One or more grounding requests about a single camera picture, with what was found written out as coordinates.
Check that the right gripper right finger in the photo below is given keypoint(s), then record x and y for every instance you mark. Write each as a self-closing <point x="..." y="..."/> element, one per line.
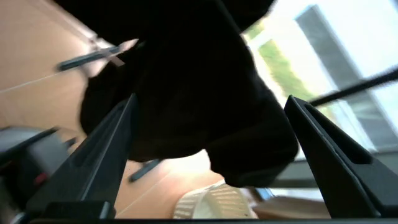
<point x="342" y="186"/>

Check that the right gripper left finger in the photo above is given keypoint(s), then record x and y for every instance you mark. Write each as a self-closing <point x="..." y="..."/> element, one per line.
<point x="102" y="174"/>

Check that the black garment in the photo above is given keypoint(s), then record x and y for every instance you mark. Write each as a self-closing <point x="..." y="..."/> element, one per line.
<point x="192" y="93"/>

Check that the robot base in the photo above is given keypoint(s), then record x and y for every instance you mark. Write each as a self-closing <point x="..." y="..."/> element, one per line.
<point x="31" y="155"/>

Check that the black clothes rack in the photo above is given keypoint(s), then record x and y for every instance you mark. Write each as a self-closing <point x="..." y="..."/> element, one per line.
<point x="357" y="87"/>

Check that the white laundry basket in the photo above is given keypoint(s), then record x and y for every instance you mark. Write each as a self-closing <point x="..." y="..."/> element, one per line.
<point x="217" y="202"/>

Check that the window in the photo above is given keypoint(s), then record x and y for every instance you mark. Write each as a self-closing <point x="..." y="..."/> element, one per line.
<point x="342" y="46"/>

